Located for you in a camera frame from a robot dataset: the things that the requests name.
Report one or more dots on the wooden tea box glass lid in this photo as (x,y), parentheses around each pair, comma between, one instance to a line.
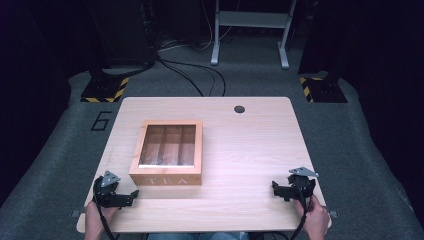
(166,175)

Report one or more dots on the white metal stand frame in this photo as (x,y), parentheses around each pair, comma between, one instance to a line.
(253,20)

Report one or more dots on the grey metal table bracket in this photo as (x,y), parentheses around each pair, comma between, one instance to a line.
(75,213)
(333,214)

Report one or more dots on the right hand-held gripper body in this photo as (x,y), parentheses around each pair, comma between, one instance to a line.
(300,185)

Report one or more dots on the person's right hand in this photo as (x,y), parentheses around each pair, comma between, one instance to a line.
(316,220)

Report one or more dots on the person's left hand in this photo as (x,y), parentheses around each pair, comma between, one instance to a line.
(95,220)

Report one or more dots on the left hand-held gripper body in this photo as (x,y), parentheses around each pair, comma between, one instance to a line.
(108,191)

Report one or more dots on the black yellow striped base plate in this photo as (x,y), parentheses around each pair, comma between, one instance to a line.
(105,90)
(325,90)

